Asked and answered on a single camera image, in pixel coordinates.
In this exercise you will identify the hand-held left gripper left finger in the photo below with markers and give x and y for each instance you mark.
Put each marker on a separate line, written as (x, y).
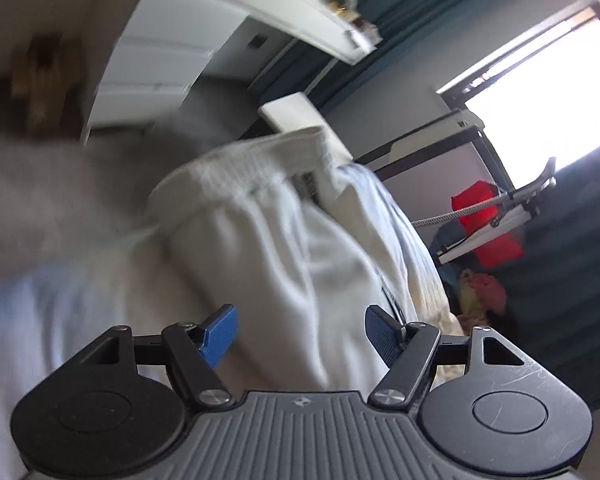
(220, 334)

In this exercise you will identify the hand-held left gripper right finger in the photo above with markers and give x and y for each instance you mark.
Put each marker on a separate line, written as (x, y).
(382, 336)

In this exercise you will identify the cream striped pants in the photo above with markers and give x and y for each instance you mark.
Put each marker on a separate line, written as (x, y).
(280, 260)

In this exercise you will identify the pink cloth pile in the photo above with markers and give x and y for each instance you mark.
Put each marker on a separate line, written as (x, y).
(482, 292)

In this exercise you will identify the garment steamer stand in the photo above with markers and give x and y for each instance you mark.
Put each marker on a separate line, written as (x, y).
(485, 215)

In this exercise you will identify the red bag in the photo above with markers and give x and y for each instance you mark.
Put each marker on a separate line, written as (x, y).
(485, 210)

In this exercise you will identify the wide blue curtain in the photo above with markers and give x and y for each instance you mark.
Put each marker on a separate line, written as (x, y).
(565, 285)

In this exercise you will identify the white flat box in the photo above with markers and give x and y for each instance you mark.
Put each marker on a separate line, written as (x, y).
(300, 115)

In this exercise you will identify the dark framed window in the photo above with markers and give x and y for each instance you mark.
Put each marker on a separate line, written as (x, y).
(550, 95)

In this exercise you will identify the white dressing table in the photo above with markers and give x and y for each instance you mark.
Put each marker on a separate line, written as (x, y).
(180, 35)

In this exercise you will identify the blurred brown thing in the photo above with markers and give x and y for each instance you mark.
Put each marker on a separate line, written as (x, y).
(45, 80)

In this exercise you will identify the narrow blue curtain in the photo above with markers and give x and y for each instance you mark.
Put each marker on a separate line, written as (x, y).
(405, 25)

